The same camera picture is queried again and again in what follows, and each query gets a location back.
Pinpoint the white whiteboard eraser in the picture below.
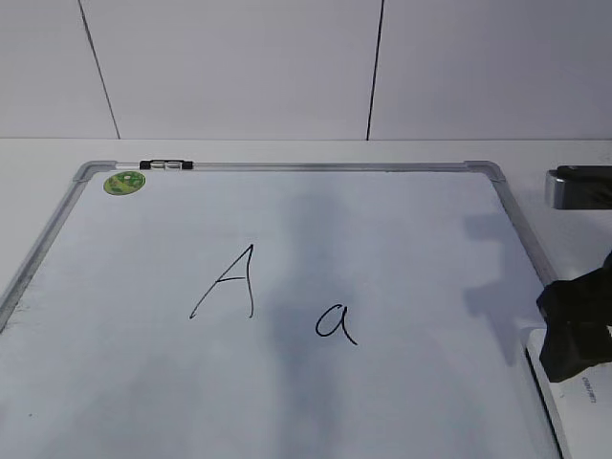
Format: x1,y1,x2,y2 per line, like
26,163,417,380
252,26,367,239
526,328,611,459

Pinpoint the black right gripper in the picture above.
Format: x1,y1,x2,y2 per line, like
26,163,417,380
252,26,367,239
536,256,611,383

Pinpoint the white framed whiteboard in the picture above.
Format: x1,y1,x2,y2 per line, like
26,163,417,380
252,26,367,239
1,162,559,458

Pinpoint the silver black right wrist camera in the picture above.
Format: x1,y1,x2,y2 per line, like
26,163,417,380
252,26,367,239
545,165,611,210

